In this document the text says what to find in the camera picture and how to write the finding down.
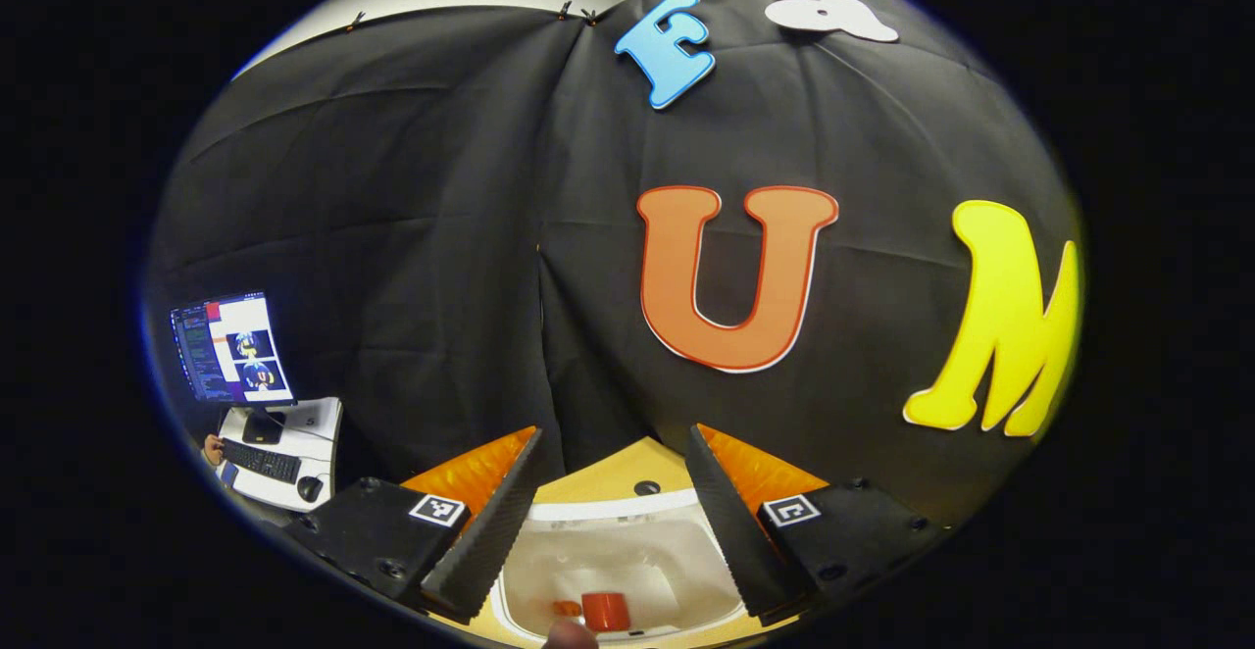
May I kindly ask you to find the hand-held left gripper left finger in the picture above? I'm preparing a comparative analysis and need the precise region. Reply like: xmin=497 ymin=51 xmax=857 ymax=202
xmin=284 ymin=425 xmax=545 ymax=625

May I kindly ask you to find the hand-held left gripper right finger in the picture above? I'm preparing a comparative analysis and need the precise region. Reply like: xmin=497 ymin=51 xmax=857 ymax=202
xmin=683 ymin=424 xmax=950 ymax=628

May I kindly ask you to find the white desktop garbage bin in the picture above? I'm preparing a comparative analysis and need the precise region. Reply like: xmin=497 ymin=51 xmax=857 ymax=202
xmin=490 ymin=487 xmax=751 ymax=642

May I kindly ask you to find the red pop can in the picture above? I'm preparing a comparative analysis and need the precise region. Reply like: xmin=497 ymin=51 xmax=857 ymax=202
xmin=581 ymin=591 xmax=631 ymax=632

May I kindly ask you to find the white side desk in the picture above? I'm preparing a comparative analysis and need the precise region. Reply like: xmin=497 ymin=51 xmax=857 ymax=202
xmin=211 ymin=396 xmax=344 ymax=515

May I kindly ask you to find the black keyboard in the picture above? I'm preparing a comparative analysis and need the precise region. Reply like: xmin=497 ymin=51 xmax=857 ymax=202
xmin=221 ymin=438 xmax=303 ymax=485

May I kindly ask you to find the computer monitor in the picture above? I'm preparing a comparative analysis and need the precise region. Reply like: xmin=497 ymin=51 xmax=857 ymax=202
xmin=169 ymin=291 xmax=297 ymax=446

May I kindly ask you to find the black backdrop cloth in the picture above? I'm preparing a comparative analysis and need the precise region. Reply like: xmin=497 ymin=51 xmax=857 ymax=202
xmin=142 ymin=0 xmax=1087 ymax=532

